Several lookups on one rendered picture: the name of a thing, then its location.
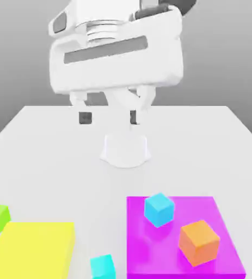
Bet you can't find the large yellow box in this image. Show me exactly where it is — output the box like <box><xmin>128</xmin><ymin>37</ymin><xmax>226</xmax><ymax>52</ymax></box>
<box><xmin>0</xmin><ymin>221</ymin><xmax>76</xmax><ymax>279</ymax></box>

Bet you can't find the small orange cube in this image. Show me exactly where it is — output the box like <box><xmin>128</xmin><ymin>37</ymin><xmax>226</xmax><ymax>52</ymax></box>
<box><xmin>178</xmin><ymin>219</ymin><xmax>222</xmax><ymax>268</ymax></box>

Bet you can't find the large magenta box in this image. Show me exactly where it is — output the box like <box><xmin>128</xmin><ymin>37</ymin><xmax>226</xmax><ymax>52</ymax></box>
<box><xmin>126</xmin><ymin>196</ymin><xmax>247</xmax><ymax>279</ymax></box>

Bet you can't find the small light blue cube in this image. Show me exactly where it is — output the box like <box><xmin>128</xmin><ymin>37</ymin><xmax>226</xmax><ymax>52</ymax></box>
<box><xmin>143</xmin><ymin>192</ymin><xmax>175</xmax><ymax>229</ymax></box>

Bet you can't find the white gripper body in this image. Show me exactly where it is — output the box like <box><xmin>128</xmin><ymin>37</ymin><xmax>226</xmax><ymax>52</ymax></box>
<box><xmin>48</xmin><ymin>5</ymin><xmax>185</xmax><ymax>96</ymax></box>

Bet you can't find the small turquoise cube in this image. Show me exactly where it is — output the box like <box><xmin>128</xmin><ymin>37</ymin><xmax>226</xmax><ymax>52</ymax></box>
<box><xmin>89</xmin><ymin>253</ymin><xmax>117</xmax><ymax>279</ymax></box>

